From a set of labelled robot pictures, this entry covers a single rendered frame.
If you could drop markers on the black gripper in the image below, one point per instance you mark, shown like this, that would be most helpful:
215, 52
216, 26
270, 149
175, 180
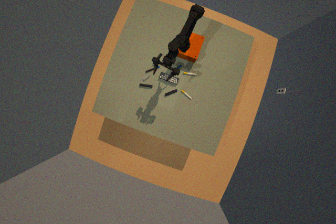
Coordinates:
156, 62

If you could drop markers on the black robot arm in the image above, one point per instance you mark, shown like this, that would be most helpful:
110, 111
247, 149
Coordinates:
182, 40

